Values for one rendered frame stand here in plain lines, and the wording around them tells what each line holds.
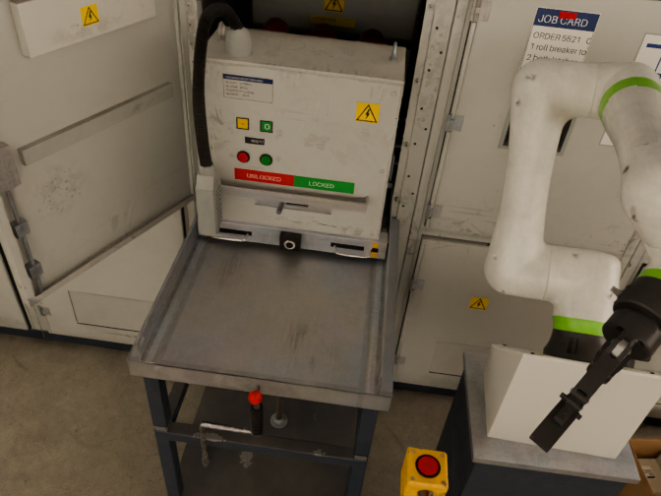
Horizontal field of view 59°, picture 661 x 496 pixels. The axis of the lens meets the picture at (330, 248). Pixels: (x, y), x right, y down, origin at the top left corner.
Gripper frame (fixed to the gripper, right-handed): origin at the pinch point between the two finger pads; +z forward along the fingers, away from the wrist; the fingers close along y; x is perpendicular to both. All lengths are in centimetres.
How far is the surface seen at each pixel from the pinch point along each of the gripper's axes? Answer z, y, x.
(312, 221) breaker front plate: -16, -50, -80
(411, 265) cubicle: -40, -90, -65
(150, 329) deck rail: 34, -38, -80
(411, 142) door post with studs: -53, -46, -76
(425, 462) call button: 11.0, -36.7, -13.5
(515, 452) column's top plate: -8, -60, -3
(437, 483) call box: 12.5, -36.2, -9.3
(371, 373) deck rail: 3, -48, -37
